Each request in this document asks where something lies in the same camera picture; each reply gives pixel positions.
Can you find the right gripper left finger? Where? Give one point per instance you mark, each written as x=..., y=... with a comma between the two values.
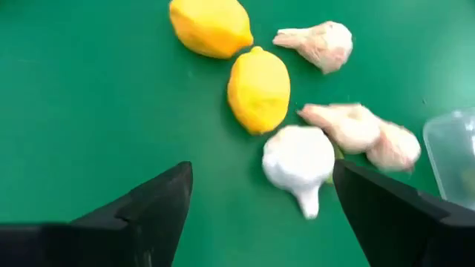
x=148, y=222

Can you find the clear plastic basket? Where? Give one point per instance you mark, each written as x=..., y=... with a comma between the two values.
x=452, y=159

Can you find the green table mat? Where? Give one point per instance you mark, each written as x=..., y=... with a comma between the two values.
x=92, y=111

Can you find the yellow lemon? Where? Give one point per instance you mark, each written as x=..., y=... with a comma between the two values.
x=211, y=26
x=259, y=89

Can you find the small green vegetable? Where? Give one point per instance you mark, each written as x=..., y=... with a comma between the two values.
x=337, y=155

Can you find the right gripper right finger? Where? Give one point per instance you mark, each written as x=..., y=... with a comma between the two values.
x=401, y=230

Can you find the bright white garlic bulb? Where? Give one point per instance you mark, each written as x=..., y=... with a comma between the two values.
x=297, y=159

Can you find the beige garlic bulb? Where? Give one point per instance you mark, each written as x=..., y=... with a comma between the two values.
x=395, y=148
x=323, y=46
x=349, y=128

